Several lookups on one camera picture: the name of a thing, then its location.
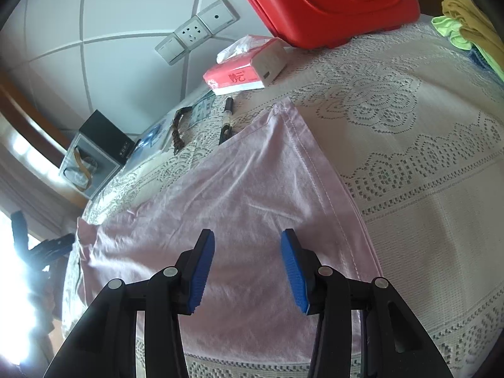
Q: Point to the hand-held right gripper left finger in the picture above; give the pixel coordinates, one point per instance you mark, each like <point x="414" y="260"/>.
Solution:
<point x="201" y="271"/>

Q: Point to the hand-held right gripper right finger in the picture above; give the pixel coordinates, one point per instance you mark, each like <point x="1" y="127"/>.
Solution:
<point x="294" y="271"/>

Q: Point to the pink garment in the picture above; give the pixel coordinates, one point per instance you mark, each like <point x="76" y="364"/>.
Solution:
<point x="244" y="189"/>

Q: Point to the black and grey box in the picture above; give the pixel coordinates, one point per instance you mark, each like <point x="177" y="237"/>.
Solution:
<point x="84" y="165"/>

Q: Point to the blue printed leaflet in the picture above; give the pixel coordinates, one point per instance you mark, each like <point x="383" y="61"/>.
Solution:
<point x="151" y="138"/>

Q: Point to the black pen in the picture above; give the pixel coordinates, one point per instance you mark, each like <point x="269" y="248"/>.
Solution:
<point x="226" y="120"/>

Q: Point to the white lace tablecloth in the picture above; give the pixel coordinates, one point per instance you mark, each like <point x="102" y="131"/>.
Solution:
<point x="413" y="157"/>

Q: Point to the green printed card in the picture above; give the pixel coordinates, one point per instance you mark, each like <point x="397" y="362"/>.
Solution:
<point x="202" y="106"/>

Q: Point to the red and white tissue pack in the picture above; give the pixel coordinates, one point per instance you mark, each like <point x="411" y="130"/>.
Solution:
<point x="248" y="69"/>

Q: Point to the red plastic case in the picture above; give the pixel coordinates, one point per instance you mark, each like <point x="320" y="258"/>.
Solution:
<point x="338" y="4"/>

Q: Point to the light green garment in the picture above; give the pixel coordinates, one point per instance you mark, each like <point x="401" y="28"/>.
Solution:
<point x="453" y="31"/>

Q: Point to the yellow garment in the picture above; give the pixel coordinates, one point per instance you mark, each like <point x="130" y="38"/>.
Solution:
<point x="472" y="19"/>

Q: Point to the wooden bed frame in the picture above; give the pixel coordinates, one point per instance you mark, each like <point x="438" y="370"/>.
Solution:
<point x="35" y="126"/>

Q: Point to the white wall socket panel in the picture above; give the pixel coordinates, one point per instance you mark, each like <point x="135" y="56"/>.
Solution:
<point x="195" y="33"/>

